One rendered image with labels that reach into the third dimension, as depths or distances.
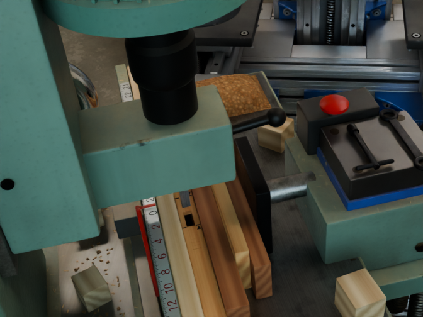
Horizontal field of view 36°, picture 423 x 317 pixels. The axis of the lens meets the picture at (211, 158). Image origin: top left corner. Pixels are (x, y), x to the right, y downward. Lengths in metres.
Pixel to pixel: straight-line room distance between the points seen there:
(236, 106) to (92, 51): 2.05
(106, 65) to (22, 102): 2.27
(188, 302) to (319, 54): 0.81
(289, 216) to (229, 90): 0.23
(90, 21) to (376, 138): 0.33
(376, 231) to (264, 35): 0.79
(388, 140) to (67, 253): 0.44
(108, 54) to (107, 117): 2.23
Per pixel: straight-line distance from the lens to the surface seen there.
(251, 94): 0.88
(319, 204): 0.66
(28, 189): 0.55
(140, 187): 0.61
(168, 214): 0.67
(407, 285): 0.73
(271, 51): 1.33
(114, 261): 0.84
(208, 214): 0.67
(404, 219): 0.68
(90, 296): 0.78
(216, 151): 0.59
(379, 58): 1.31
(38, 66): 0.48
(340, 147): 0.66
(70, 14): 0.47
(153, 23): 0.45
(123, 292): 0.81
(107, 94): 2.58
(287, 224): 0.72
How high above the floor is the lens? 1.42
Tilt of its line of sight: 41 degrees down
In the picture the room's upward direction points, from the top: 7 degrees counter-clockwise
